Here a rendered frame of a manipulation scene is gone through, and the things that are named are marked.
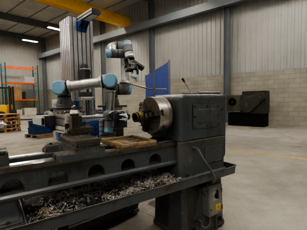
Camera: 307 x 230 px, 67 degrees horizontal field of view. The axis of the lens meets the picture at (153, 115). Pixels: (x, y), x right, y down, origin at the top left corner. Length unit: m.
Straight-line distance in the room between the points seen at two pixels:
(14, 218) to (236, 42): 11.86
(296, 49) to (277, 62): 0.84
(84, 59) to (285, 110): 10.06
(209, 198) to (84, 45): 1.87
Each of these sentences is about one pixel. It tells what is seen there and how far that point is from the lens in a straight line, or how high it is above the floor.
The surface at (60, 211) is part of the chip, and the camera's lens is 1.63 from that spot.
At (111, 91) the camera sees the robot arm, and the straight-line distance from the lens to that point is 2.14.
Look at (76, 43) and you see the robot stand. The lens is 2.51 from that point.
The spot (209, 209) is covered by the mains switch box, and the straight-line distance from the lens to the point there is 2.24.
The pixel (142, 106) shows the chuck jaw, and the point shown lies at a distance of 1.96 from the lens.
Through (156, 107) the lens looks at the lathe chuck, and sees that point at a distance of 1.86.
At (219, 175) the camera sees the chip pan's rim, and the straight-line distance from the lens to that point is 2.18.
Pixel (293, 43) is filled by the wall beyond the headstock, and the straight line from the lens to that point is 11.79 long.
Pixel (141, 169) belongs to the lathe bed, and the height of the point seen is 0.70.
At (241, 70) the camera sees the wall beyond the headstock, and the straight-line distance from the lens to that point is 12.21.
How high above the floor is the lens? 1.21
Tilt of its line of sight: 4 degrees down
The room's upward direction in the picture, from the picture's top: 1 degrees counter-clockwise
